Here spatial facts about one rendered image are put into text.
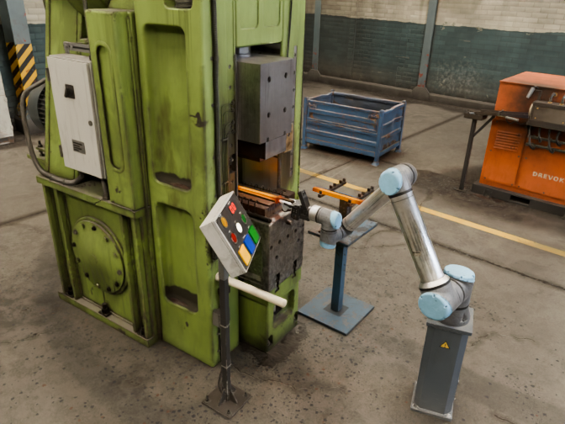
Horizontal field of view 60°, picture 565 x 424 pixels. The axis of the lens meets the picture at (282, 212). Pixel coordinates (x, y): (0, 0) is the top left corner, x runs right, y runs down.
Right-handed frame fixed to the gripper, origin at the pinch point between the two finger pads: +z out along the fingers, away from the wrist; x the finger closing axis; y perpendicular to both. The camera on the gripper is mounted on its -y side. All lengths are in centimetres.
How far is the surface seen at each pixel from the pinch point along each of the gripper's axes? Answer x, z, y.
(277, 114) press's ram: -1.6, 4.1, -48.3
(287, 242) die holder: 2.6, -3.5, 28.1
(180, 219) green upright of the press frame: -38, 42, 11
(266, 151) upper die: -11.1, 3.7, -30.9
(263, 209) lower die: -12.2, 4.0, 2.7
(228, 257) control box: -71, -19, -3
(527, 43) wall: 761, -2, -29
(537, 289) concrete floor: 167, -135, 97
